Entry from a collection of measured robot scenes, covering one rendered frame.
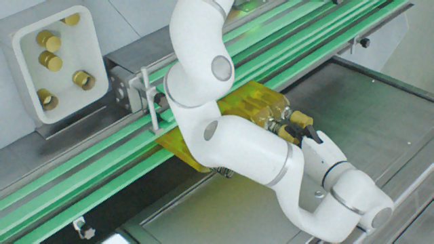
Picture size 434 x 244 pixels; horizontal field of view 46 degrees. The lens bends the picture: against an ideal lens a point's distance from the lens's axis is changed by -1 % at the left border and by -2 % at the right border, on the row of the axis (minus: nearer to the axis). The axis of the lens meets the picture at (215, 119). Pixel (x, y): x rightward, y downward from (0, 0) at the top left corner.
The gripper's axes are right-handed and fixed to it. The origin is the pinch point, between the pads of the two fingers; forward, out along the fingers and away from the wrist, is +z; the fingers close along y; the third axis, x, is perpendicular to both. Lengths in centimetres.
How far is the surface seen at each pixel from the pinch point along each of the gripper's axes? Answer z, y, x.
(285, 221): -10.4, -12.6, 9.5
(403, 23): 72, -36, -110
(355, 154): 1.0, -16.1, -20.1
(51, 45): 26, 27, 42
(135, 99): 21.9, 9.6, 28.2
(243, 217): -4.2, -12.7, 16.7
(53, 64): 25, 23, 43
